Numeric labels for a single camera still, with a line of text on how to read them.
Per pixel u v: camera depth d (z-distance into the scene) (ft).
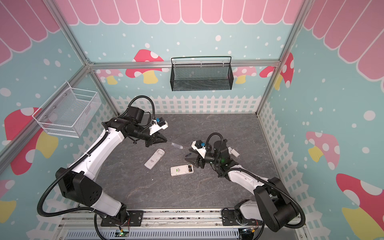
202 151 2.29
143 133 2.15
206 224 2.44
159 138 2.29
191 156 3.19
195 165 2.39
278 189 1.36
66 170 1.35
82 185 1.35
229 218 2.42
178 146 2.63
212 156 2.33
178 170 2.93
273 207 1.37
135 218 2.45
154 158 3.10
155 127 2.16
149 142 2.22
